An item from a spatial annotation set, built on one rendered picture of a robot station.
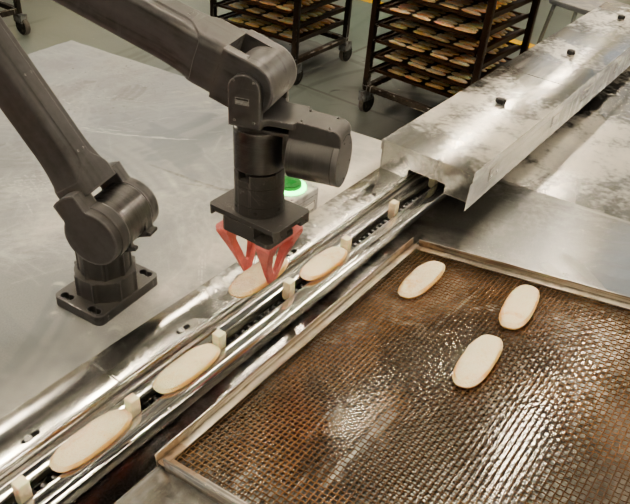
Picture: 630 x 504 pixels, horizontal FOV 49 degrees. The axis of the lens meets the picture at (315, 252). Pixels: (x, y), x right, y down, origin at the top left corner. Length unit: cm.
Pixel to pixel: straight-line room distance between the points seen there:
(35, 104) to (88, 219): 15
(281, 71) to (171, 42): 11
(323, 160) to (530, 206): 67
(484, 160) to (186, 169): 53
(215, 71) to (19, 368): 45
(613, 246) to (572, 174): 25
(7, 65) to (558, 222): 91
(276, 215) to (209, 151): 59
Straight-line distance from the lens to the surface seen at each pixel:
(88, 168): 90
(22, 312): 102
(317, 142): 72
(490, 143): 129
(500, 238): 121
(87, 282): 97
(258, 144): 74
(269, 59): 72
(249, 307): 94
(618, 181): 150
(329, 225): 109
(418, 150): 122
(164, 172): 130
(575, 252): 123
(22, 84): 90
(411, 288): 91
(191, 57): 73
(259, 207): 78
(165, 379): 84
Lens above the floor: 146
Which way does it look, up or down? 36 degrees down
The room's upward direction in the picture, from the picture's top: 5 degrees clockwise
